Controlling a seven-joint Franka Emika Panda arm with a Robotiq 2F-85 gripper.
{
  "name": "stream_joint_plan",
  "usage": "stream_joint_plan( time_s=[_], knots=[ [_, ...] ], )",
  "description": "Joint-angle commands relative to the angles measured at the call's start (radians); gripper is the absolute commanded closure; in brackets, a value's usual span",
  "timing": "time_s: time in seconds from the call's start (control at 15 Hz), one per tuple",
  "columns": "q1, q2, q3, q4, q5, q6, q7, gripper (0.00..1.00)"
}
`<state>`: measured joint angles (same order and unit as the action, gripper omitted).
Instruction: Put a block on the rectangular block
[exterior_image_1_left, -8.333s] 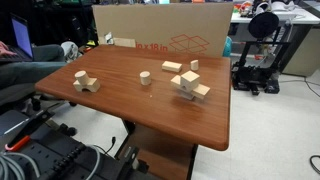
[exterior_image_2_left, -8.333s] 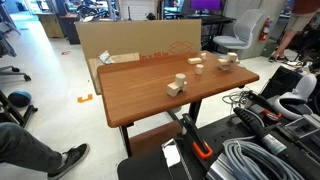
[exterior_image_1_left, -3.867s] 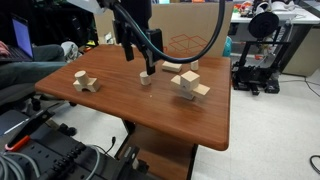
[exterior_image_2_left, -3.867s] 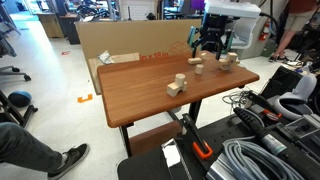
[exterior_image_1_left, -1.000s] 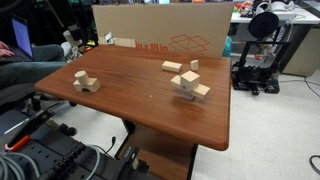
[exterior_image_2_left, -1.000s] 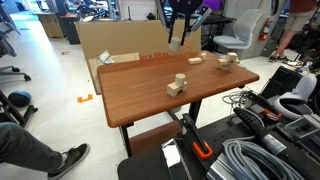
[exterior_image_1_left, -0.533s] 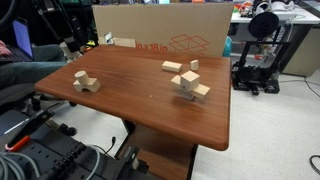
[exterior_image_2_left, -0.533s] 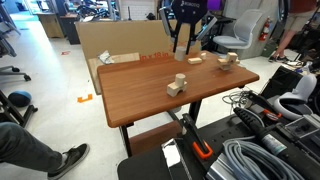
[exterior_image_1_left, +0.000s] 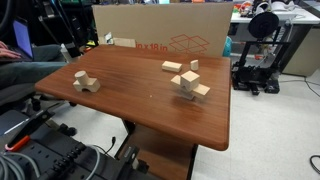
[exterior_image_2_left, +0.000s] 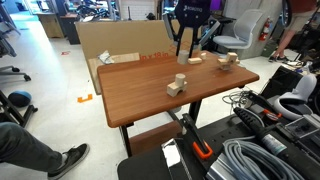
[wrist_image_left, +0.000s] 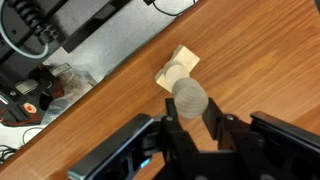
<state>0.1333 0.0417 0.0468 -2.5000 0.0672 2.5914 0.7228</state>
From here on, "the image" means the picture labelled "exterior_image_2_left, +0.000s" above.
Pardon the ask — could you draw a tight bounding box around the wooden table lower panel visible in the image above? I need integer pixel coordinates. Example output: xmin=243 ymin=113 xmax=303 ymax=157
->
xmin=128 ymin=119 xmax=183 ymax=156

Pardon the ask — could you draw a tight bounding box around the large cardboard sheet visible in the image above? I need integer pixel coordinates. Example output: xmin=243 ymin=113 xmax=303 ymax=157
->
xmin=74 ymin=19 xmax=202 ymax=96

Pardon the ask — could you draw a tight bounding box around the rectangular wooden block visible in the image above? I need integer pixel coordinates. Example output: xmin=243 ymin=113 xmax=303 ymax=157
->
xmin=187 ymin=56 xmax=204 ymax=66

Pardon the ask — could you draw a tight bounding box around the black stand base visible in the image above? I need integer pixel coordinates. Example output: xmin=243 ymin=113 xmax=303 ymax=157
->
xmin=0 ymin=89 xmax=39 ymax=129

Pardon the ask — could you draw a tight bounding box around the wooden arch block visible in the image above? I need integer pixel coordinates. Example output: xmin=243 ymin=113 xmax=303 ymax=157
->
xmin=166 ymin=80 xmax=189 ymax=98

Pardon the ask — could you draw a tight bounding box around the aluminium extrusion rail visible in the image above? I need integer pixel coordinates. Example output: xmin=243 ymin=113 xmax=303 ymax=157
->
xmin=205 ymin=155 xmax=242 ymax=180

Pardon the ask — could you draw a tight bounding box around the flat wooden plank block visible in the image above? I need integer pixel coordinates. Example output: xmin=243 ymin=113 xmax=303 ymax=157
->
xmin=216 ymin=56 xmax=241 ymax=67

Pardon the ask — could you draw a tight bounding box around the dark blue ball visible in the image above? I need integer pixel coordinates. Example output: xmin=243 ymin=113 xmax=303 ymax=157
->
xmin=7 ymin=90 xmax=33 ymax=109

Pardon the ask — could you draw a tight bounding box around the coiled grey cable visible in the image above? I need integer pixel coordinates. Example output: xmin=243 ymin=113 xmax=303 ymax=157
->
xmin=220 ymin=137 xmax=307 ymax=180

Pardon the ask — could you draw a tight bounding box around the standing person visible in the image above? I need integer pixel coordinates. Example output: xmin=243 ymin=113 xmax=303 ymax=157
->
xmin=268 ymin=0 xmax=319 ymax=63

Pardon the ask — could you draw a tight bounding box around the red fire extinguisher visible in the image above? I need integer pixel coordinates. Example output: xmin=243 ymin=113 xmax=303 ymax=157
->
xmin=258 ymin=16 xmax=272 ymax=43

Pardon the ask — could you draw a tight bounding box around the black orange bar clamp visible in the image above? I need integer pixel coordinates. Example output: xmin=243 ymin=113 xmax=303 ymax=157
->
xmin=180 ymin=112 xmax=215 ymax=161
xmin=245 ymin=90 xmax=283 ymax=122

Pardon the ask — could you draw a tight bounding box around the wooden cabinet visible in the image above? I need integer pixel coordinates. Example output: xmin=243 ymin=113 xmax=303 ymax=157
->
xmin=35 ymin=12 xmax=65 ymax=40

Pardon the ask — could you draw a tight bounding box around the wooden cube block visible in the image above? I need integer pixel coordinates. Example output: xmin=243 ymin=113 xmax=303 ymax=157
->
xmin=226 ymin=51 xmax=239 ymax=63

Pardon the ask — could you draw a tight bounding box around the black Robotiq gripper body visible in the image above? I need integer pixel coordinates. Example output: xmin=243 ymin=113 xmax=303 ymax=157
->
xmin=174 ymin=0 xmax=212 ymax=30

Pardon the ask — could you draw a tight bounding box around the person's leg with shoe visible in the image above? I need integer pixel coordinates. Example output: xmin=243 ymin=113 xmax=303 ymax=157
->
xmin=0 ymin=121 xmax=91 ymax=180

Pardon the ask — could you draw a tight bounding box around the black cabinet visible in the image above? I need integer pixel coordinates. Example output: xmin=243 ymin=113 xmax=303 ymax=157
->
xmin=59 ymin=14 xmax=82 ymax=46

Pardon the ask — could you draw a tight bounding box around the crumpled white paper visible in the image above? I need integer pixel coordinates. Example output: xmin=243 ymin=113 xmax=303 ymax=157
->
xmin=97 ymin=49 xmax=116 ymax=66

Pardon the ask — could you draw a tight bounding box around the dark office chair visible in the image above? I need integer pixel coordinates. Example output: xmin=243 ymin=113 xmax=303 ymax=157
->
xmin=0 ymin=3 xmax=33 ymax=83

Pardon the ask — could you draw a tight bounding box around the thin white cable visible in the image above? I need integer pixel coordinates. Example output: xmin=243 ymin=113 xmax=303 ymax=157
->
xmin=221 ymin=89 xmax=252 ymax=109

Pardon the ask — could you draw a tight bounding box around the small silver knob box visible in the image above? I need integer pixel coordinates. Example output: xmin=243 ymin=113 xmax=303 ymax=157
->
xmin=285 ymin=114 xmax=320 ymax=140

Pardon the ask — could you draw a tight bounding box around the light grey office chair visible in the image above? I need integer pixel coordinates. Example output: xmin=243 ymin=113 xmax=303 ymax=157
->
xmin=212 ymin=8 xmax=265 ymax=52

